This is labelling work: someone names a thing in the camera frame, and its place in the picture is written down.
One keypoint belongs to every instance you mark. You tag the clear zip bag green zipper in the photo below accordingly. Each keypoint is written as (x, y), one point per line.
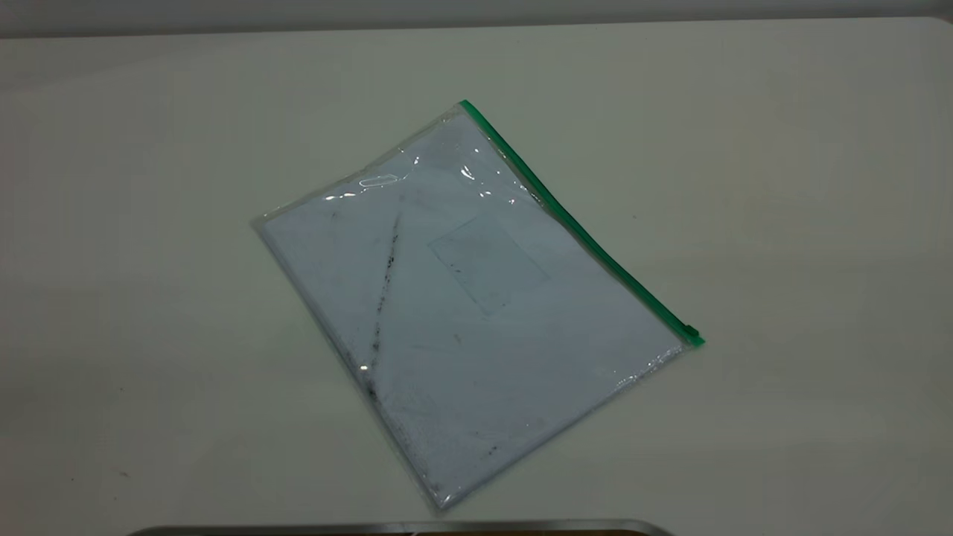
(476, 313)

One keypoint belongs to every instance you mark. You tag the green zipper slider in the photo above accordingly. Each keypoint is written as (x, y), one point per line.
(692, 331)

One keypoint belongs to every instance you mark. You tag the grey metal bar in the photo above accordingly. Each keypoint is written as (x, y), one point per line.
(402, 528)

